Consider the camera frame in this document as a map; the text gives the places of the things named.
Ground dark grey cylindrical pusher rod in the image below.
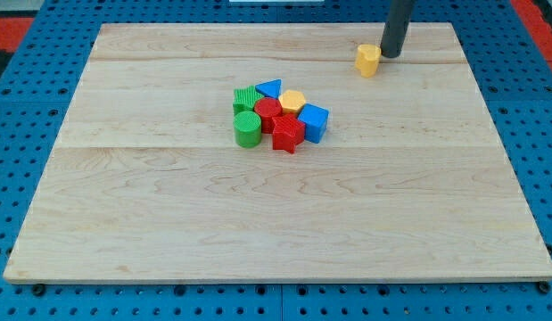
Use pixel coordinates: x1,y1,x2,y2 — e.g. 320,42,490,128
380,0,416,58

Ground yellow heart block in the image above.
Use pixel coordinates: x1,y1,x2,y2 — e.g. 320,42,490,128
354,44,382,78

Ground blue cube block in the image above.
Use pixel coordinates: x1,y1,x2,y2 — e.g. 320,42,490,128
298,103,329,144

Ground yellow hexagon block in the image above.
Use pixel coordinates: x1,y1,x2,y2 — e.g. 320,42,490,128
278,90,307,117

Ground blue triangle block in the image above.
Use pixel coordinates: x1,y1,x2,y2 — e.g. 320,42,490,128
255,78,282,99

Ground red star block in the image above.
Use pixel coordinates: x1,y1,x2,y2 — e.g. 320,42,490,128
272,115,306,153

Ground red cylinder block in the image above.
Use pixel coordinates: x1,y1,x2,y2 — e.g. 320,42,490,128
253,97,283,134

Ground light wooden board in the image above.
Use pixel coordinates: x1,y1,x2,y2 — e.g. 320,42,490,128
4,22,552,284

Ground green star block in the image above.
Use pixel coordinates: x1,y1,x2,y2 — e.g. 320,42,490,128
233,86,264,115

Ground green cylinder block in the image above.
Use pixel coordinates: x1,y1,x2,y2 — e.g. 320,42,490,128
233,111,261,148

